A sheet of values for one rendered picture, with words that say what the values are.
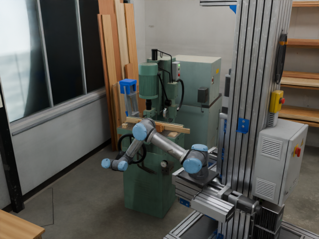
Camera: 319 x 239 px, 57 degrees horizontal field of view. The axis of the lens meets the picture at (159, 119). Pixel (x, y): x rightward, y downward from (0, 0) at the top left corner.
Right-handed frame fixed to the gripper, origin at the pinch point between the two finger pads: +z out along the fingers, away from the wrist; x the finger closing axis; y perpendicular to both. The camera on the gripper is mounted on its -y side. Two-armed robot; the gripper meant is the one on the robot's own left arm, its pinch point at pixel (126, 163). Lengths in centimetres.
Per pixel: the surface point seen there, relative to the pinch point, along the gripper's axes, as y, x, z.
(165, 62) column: -99, 12, 10
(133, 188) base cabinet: 24.7, -7.9, 41.1
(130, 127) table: -33.1, -13.3, 16.0
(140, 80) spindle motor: -75, -2, -6
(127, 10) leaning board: -208, -111, 108
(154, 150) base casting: -16.0, 15.3, 18.0
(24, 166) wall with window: 29, -122, 8
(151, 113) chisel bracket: -50, 6, 14
